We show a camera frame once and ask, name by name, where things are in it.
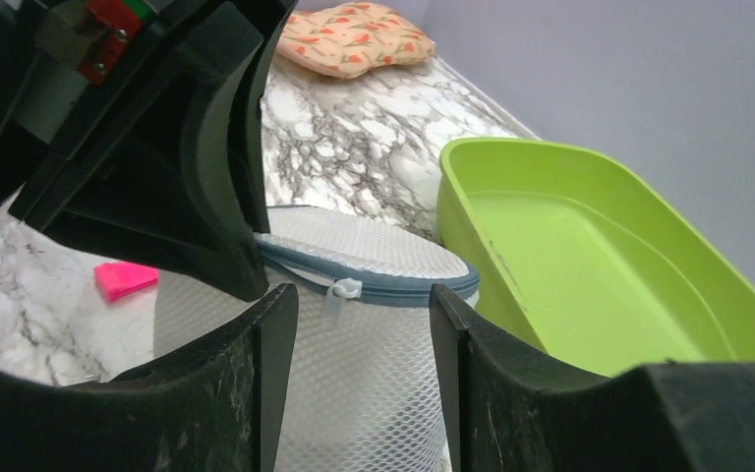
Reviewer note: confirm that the floral orange pouch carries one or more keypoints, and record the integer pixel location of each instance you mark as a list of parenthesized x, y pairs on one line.
[(350, 40)]

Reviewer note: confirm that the green plastic tray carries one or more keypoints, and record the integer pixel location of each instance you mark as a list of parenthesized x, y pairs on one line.
[(581, 258)]

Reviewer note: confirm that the pink plastic clip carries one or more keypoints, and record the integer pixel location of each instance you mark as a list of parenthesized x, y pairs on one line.
[(115, 281)]

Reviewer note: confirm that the white mesh laundry bag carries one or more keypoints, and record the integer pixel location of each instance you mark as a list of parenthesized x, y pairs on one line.
[(363, 392)]

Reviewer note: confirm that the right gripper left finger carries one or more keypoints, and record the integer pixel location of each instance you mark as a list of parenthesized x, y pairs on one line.
[(214, 404)]

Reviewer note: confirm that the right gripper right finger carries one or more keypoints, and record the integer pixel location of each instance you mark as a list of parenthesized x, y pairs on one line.
[(508, 406)]

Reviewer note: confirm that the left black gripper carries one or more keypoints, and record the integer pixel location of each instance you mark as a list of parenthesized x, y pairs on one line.
[(137, 169)]

